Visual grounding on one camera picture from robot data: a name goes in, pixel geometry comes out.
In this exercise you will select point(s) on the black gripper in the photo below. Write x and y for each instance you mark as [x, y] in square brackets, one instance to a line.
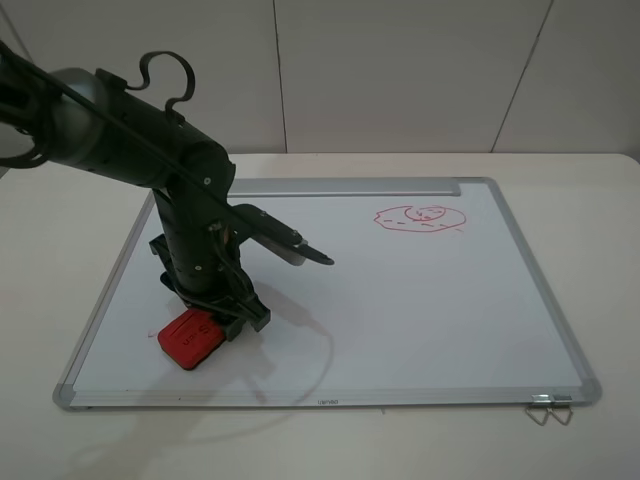
[210, 277]

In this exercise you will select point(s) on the red whiteboard eraser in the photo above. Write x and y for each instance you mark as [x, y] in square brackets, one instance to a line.
[190, 338]

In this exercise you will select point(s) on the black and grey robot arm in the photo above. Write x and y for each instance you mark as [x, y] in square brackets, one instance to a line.
[94, 122]

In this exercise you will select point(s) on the white aluminium-framed whiteboard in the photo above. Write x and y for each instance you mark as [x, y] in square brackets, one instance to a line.
[431, 300]

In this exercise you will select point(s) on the grey marker tray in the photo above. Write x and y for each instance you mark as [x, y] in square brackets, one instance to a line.
[345, 187]

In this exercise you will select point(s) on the left metal hanging clip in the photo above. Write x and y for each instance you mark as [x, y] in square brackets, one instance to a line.
[539, 409]

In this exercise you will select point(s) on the metal hanging clip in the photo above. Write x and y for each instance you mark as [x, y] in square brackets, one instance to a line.
[539, 409]
[560, 408]

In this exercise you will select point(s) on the right metal hanging clip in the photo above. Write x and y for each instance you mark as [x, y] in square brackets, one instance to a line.
[560, 408]

